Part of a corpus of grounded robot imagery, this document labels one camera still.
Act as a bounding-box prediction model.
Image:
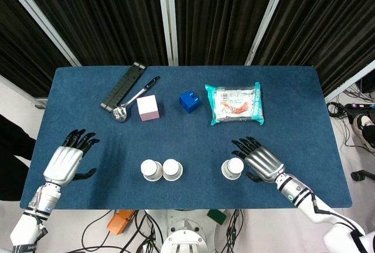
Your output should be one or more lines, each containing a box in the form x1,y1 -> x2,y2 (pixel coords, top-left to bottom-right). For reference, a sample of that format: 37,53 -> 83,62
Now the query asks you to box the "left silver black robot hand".
43,129 -> 101,187

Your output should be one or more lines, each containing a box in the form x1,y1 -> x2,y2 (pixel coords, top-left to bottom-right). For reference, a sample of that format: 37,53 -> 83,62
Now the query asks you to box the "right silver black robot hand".
231,136 -> 286,183

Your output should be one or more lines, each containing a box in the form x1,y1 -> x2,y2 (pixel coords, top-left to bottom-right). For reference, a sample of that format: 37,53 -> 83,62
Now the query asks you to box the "white paper cup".
140,159 -> 163,182
162,158 -> 184,182
221,157 -> 245,180

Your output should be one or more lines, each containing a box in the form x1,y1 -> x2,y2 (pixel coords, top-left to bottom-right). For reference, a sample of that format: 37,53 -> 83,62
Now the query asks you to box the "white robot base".
145,208 -> 219,253

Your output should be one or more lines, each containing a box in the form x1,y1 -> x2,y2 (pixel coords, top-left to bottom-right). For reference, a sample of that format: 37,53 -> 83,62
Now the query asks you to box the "person in black clothing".
0,113 -> 37,201

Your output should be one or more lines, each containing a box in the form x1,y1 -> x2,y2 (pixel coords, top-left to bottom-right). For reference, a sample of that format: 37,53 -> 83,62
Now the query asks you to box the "teal snack food package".
204,81 -> 265,127

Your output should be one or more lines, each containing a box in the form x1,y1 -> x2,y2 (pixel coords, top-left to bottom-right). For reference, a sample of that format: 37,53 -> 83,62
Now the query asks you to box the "green rectangular object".
206,209 -> 227,225

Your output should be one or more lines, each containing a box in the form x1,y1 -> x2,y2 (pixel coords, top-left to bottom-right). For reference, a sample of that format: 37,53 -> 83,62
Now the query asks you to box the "orange device under table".
106,209 -> 136,235

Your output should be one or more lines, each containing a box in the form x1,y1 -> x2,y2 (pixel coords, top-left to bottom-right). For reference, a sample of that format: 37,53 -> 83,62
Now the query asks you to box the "blue felt table cloth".
19,65 -> 353,210

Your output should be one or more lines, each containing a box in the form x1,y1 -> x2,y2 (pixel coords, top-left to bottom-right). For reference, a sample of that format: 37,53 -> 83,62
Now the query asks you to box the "blue notched block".
179,90 -> 199,114

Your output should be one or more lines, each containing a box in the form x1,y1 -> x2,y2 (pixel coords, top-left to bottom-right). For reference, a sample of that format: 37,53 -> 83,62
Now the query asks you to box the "black chair base leg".
350,169 -> 375,182

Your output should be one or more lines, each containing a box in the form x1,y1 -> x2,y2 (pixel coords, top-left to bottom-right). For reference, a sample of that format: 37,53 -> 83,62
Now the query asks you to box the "black ridged plastic bar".
100,61 -> 146,111

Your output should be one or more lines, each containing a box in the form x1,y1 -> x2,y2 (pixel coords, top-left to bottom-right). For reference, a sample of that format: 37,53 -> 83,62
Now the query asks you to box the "pink cube box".
136,94 -> 161,122

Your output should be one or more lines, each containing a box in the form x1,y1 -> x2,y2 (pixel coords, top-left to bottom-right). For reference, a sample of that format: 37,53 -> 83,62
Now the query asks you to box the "white sneaker on foot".
352,113 -> 375,152

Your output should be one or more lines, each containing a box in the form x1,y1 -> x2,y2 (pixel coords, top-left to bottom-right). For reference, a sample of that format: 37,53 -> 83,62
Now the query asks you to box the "black device purple light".
345,102 -> 375,117

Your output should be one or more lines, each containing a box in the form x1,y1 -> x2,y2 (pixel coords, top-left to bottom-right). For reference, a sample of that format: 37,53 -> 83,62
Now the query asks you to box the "black pleated curtain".
251,0 -> 375,98
13,0 -> 170,67
172,0 -> 282,66
0,0 -> 73,99

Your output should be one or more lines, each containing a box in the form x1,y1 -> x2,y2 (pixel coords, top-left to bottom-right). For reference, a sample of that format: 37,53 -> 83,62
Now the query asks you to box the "black cable under table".
219,208 -> 250,253
80,209 -> 165,253

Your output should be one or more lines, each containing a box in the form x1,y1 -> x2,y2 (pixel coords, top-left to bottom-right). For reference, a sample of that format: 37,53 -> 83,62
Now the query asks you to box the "black floor cable bundle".
326,81 -> 375,148

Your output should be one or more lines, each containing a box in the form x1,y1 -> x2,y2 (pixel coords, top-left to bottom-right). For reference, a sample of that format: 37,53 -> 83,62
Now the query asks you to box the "steel ladle black handle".
112,75 -> 161,124

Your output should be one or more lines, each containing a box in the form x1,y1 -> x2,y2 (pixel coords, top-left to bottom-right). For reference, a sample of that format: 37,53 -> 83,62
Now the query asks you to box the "grey metal frame rail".
324,59 -> 375,103

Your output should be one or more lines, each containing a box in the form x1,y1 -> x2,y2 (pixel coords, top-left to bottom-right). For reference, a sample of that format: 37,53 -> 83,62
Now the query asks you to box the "grey metal frame post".
156,0 -> 179,66
0,0 -> 82,67
244,0 -> 294,66

